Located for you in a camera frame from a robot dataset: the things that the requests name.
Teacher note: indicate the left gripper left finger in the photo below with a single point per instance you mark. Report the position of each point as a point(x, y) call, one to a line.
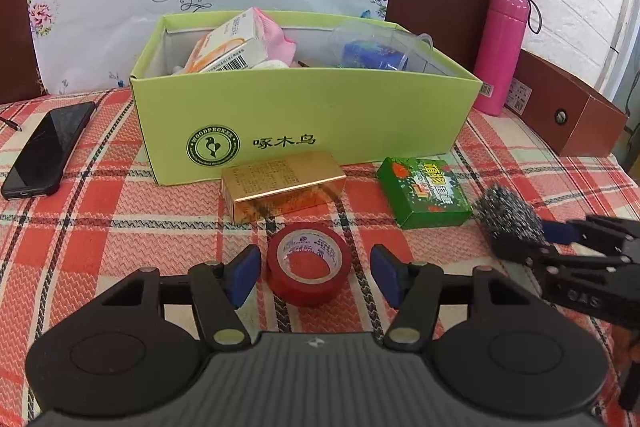
point(217, 291)

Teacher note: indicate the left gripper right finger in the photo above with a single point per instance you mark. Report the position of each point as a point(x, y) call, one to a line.
point(413, 291)

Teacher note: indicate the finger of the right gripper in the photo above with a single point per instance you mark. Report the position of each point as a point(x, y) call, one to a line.
point(609, 236)
point(611, 258)

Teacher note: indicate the red tape roll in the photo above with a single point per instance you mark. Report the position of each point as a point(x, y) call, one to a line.
point(307, 265)

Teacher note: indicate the green printed box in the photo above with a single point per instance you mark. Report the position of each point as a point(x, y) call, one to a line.
point(423, 193)

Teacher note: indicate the gold rectangular box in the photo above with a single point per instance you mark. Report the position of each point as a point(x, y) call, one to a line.
point(273, 187)

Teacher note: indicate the blue gum container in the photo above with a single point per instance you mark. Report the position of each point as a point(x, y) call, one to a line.
point(369, 54)

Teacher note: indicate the white orange medicine box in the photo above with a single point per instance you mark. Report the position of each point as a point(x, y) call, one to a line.
point(237, 44)

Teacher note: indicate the white and pink glove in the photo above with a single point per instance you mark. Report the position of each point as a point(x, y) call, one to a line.
point(279, 47)

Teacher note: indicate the brown cardboard box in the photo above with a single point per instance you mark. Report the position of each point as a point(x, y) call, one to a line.
point(570, 116)

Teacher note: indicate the plaid bed sheet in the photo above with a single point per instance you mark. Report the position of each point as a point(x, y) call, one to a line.
point(109, 218)

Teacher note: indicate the light green cardboard storage box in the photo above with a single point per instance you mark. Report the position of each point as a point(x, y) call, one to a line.
point(195, 125)

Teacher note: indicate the pink thermos bottle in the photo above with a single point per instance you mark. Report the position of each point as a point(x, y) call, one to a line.
point(500, 47)

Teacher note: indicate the black smartphone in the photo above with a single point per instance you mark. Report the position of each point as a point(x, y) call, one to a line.
point(39, 167)

